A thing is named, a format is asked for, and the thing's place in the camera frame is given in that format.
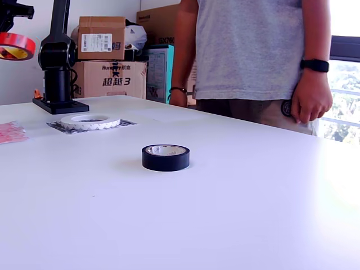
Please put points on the person's right hand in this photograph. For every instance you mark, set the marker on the person's right hand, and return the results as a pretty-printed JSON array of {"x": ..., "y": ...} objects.
[{"x": 178, "y": 99}]

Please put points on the khaki trousers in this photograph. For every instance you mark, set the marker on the khaki trousers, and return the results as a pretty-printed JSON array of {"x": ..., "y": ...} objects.
[{"x": 239, "y": 112}]

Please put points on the wide white tape roll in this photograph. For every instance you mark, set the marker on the wide white tape roll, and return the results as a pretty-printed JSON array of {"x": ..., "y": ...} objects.
[{"x": 90, "y": 125}]

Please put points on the teal cardboard box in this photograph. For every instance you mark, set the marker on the teal cardboard box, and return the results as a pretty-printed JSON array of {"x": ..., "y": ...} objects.
[{"x": 157, "y": 73}]

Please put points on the red tape roll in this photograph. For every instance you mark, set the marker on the red tape roll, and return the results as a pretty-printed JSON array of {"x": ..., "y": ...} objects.
[{"x": 19, "y": 42}]

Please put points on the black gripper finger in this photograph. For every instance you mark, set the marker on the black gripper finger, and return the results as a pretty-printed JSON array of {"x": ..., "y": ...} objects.
[{"x": 6, "y": 24}]

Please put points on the person's right forearm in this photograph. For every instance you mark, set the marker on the person's right forearm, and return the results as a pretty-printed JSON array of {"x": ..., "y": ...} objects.
[{"x": 182, "y": 42}]

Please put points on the tall GX760A cardboard box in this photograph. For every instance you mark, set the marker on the tall GX760A cardboard box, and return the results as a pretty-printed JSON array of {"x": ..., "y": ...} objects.
[{"x": 157, "y": 25}]

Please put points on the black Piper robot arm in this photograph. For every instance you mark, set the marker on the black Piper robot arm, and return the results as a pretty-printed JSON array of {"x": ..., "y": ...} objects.
[{"x": 56, "y": 73}]

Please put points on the orange clamp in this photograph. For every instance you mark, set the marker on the orange clamp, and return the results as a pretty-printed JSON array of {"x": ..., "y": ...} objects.
[{"x": 37, "y": 94}]

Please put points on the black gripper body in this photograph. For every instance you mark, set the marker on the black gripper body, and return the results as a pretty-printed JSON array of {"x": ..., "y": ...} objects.
[{"x": 11, "y": 9}]

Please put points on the black scribbled paper sheet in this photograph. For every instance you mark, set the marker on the black scribbled paper sheet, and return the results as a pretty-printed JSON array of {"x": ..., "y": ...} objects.
[{"x": 53, "y": 126}]

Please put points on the plain white paper sheet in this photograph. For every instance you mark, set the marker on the plain white paper sheet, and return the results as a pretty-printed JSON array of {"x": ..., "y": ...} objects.
[{"x": 168, "y": 115}]

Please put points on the grey t-shirt torso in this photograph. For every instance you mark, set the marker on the grey t-shirt torso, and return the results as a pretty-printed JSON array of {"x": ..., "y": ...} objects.
[{"x": 247, "y": 42}]

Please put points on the dark window frame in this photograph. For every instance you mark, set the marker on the dark window frame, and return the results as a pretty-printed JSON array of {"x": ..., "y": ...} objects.
[{"x": 346, "y": 47}]

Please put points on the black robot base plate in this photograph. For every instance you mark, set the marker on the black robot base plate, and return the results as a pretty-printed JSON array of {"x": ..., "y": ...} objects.
[{"x": 73, "y": 107}]

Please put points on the small black tape roll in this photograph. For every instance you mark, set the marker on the small black tape roll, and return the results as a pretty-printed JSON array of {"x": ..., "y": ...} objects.
[{"x": 166, "y": 163}]

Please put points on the person's left forearm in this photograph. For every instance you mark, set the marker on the person's left forearm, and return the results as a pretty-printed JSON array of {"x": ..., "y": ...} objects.
[{"x": 316, "y": 33}]

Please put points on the cardboard box with Chinese print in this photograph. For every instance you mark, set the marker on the cardboard box with Chinese print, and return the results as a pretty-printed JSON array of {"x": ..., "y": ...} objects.
[{"x": 92, "y": 81}]

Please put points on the person's left hand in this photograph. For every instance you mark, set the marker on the person's left hand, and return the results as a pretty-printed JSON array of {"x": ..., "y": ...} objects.
[{"x": 312, "y": 102}]

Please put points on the red scribbled paper sheet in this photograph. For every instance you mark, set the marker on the red scribbled paper sheet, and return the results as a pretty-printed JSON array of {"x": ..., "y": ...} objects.
[{"x": 11, "y": 132}]

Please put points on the white plastic bag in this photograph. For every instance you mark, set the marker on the white plastic bag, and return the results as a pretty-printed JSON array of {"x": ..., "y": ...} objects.
[{"x": 135, "y": 33}]

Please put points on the small cardboard box shipping label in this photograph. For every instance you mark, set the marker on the small cardboard box shipping label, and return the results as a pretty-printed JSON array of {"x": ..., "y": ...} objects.
[{"x": 92, "y": 25}]

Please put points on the black smartwatch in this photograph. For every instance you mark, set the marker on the black smartwatch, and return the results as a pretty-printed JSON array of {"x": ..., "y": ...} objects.
[{"x": 314, "y": 65}]

